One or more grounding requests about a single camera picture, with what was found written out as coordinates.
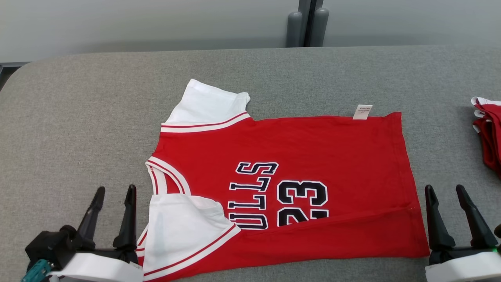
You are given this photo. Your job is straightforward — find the red jersey with white sleeves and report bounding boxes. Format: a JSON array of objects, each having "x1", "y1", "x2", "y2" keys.
[{"x1": 136, "y1": 78, "x2": 430, "y2": 282}]

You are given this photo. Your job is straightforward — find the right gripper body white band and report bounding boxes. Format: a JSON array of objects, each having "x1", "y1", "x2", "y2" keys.
[{"x1": 425, "y1": 245, "x2": 501, "y2": 282}]

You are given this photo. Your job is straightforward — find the grey slotted partition post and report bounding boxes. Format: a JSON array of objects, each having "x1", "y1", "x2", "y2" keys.
[{"x1": 298, "y1": 0, "x2": 324, "y2": 47}]

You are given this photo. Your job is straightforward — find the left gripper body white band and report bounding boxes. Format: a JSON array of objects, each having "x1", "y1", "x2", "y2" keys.
[{"x1": 47, "y1": 247, "x2": 143, "y2": 282}]

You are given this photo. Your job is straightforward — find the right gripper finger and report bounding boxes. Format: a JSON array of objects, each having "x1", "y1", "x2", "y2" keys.
[
  {"x1": 456, "y1": 184, "x2": 498, "y2": 248},
  {"x1": 425, "y1": 185, "x2": 456, "y2": 251}
]

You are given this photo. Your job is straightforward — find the grey round post foot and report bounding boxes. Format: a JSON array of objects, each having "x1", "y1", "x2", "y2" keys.
[
  {"x1": 310, "y1": 7, "x2": 330, "y2": 47},
  {"x1": 287, "y1": 11, "x2": 303, "y2": 48}
]

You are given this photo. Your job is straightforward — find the teal left camera cable plug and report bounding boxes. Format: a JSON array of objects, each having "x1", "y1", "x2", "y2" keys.
[{"x1": 22, "y1": 259, "x2": 53, "y2": 282}]

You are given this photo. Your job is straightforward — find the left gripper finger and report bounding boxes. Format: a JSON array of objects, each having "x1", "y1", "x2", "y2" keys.
[
  {"x1": 76, "y1": 186, "x2": 106, "y2": 251},
  {"x1": 113, "y1": 184, "x2": 138, "y2": 253}
]

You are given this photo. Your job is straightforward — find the red Bulls 23 jersey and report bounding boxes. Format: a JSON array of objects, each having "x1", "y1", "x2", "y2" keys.
[{"x1": 471, "y1": 97, "x2": 501, "y2": 179}]

